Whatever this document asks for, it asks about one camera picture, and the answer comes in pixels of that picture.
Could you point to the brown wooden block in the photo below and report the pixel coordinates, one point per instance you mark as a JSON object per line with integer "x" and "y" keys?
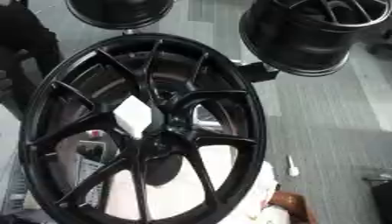
{"x": 295, "y": 204}

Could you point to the white wheel stand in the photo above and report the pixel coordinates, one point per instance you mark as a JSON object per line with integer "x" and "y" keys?
{"x": 173, "y": 195}

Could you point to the black wheel with silver lip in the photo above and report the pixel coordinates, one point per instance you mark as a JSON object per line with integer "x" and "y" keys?
{"x": 291, "y": 38}

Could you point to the large black spoked wheel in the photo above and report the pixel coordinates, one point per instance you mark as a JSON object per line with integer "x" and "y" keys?
{"x": 232, "y": 87}

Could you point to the black wheel mount bracket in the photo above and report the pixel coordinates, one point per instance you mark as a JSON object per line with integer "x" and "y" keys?
{"x": 258, "y": 73}

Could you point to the person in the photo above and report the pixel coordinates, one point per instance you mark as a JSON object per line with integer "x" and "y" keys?
{"x": 25, "y": 32}

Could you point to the white pin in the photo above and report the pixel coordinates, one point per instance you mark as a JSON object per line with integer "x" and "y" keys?
{"x": 292, "y": 169}

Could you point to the black wheel rim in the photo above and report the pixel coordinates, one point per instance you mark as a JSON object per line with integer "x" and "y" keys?
{"x": 120, "y": 14}

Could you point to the black box with silver top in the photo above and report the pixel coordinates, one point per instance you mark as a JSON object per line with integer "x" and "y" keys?
{"x": 383, "y": 201}

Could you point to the grey control box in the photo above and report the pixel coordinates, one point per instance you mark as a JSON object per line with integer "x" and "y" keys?
{"x": 92, "y": 149}

